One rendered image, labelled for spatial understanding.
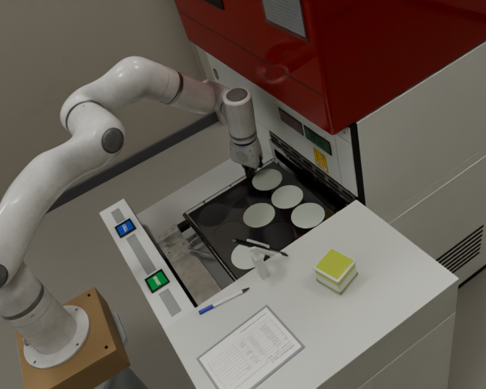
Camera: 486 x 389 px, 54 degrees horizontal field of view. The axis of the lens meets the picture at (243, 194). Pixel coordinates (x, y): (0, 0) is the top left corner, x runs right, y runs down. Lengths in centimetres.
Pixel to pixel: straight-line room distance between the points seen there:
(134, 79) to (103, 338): 69
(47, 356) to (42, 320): 14
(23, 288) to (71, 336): 23
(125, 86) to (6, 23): 184
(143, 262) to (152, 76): 54
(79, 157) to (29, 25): 190
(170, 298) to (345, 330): 47
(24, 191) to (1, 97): 195
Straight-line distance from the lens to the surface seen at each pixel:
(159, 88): 120
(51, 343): 140
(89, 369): 138
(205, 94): 129
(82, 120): 115
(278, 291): 122
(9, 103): 311
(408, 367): 137
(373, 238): 128
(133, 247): 148
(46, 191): 116
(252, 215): 148
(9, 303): 128
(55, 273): 306
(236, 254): 140
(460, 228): 194
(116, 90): 118
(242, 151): 150
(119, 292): 272
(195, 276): 142
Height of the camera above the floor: 196
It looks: 43 degrees down
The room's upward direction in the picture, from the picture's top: 20 degrees counter-clockwise
